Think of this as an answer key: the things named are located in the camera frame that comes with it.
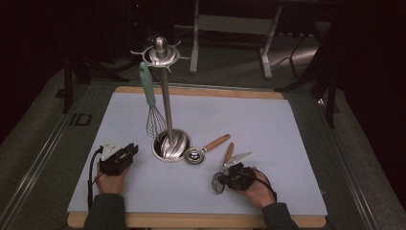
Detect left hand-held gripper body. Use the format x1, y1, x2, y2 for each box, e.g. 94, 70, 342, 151
98, 139, 129, 176

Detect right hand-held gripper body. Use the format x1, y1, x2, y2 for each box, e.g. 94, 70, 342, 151
222, 151, 257, 193

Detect mesh strainer with wooden handle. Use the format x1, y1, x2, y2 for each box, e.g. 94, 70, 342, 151
211, 141, 236, 196

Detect steel utensil stand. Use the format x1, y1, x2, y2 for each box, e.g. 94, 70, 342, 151
129, 35, 192, 163

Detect whisk with mint green handle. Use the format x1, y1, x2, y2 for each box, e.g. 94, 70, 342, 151
138, 60, 169, 139

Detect person's left hand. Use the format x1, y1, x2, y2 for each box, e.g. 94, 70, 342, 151
94, 166, 130, 196

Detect person's right hand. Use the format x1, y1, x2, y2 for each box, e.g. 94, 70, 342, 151
237, 166, 278, 210

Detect wooden table board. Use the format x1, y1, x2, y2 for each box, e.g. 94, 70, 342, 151
67, 85, 327, 230

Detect dark tripod stand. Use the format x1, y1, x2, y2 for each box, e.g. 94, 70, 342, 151
275, 18, 341, 129
60, 52, 130, 115

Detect left hand-held gripper black cable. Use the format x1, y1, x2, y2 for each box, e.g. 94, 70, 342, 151
87, 146, 105, 213

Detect hand-held gripper black cable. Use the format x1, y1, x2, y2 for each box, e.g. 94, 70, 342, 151
87, 146, 105, 213
252, 168, 279, 203

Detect right hand-held gripper black cable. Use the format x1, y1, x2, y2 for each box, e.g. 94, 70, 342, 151
252, 168, 279, 203

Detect steel ladle with wooden handle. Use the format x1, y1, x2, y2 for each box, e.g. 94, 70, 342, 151
184, 133, 232, 166

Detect metal rail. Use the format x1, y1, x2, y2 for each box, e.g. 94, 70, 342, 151
0, 85, 89, 230
314, 95, 381, 230

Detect white metal frame stand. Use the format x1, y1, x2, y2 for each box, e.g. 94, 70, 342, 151
189, 0, 283, 81

